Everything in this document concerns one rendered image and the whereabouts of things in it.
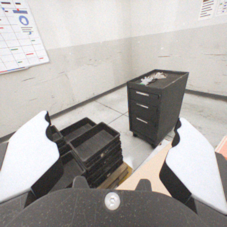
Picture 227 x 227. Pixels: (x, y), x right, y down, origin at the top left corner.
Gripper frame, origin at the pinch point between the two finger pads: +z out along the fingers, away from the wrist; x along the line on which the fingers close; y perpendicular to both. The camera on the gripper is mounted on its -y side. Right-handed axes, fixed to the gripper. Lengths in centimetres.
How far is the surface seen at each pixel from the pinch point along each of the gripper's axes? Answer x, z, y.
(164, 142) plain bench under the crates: 36, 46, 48
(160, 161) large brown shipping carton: 20.0, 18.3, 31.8
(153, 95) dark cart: 40, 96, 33
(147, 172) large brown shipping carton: 14.2, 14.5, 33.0
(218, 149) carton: 41, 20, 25
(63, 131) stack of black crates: -59, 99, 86
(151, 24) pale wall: 83, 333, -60
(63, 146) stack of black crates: -47, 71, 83
